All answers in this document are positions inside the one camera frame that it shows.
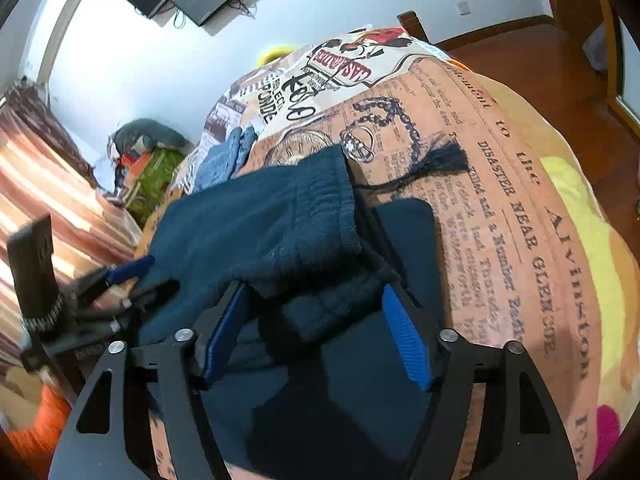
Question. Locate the dark patterned curtain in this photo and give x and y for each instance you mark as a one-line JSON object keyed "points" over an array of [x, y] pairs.
{"points": [[40, 120]]}

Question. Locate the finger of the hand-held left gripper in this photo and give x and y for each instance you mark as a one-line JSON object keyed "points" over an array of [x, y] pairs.
{"points": [[150, 297], [127, 270]]}

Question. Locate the blue jeans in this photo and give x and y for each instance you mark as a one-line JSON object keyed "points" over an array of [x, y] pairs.
{"points": [[220, 160]]}

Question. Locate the white wall outlet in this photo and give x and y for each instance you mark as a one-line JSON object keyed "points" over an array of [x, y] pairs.
{"points": [[463, 8]]}

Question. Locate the wooden bed post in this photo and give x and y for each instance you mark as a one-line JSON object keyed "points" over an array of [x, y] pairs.
{"points": [[412, 25]]}

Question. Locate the striped orange curtain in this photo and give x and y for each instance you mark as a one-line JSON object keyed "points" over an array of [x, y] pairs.
{"points": [[55, 220]]}

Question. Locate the green storage bag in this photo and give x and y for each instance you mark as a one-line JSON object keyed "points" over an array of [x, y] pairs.
{"points": [[155, 180]]}

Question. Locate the pile of mixed clothes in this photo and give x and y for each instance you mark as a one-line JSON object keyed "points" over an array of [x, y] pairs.
{"points": [[110, 175]]}

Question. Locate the yellow foam bed guard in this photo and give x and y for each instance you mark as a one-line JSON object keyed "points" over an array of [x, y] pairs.
{"points": [[275, 55]]}

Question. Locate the white air conditioner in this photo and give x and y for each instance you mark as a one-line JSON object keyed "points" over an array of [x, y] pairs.
{"points": [[57, 40]]}

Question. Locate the newspaper print blanket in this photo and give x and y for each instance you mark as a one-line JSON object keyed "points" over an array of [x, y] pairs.
{"points": [[500, 210]]}

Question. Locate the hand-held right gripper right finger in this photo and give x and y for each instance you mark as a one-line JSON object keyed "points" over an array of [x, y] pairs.
{"points": [[407, 345]]}

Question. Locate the dark pants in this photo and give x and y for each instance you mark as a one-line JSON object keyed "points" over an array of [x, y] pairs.
{"points": [[280, 220]]}

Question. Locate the grey plush pillow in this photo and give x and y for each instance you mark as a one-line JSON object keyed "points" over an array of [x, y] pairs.
{"points": [[147, 132]]}

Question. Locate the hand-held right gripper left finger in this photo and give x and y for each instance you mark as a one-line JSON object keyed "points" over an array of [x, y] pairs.
{"points": [[222, 340]]}

